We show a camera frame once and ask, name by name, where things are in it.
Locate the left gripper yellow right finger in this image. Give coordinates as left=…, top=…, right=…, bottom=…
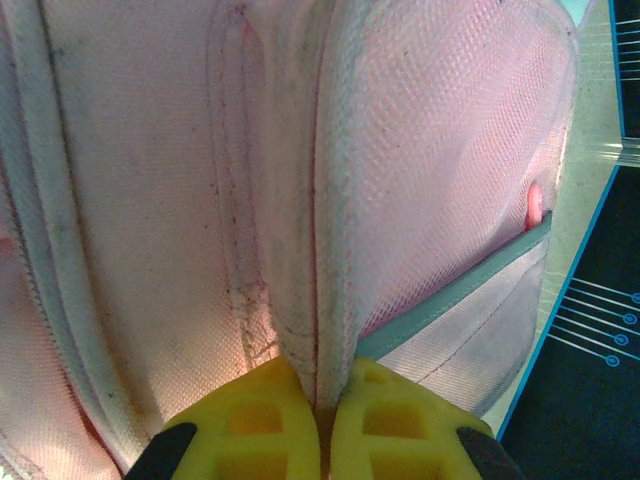
left=329, top=357, right=526, bottom=480

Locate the pink student backpack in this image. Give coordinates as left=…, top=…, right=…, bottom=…
left=0, top=0, right=584, bottom=480

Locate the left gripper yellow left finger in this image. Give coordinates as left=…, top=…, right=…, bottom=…
left=124, top=357, right=321, bottom=480

